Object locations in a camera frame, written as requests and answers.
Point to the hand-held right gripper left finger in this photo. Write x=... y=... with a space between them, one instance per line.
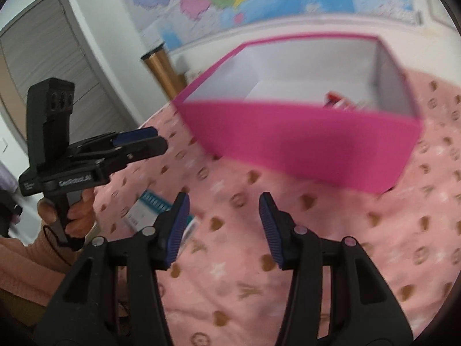
x=178 y=223

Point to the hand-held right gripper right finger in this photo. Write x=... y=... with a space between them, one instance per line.
x=270 y=227

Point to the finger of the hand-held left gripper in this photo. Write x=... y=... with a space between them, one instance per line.
x=144 y=147
x=135 y=135

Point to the light blue white medicine box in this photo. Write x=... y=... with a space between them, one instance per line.
x=147 y=205

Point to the pink cardboard box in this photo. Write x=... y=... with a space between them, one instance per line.
x=306 y=144

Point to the red corkscrew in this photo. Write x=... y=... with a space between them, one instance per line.
x=333 y=100

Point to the person's left forearm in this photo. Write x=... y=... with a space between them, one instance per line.
x=25 y=266

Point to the person's left hand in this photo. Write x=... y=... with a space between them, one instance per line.
x=81 y=212

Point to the gold metal tumbler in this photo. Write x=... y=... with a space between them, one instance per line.
x=165 y=72

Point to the pink printed blanket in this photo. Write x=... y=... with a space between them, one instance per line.
x=324 y=277

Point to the grey slatted door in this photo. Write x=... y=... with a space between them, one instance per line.
x=54 y=43

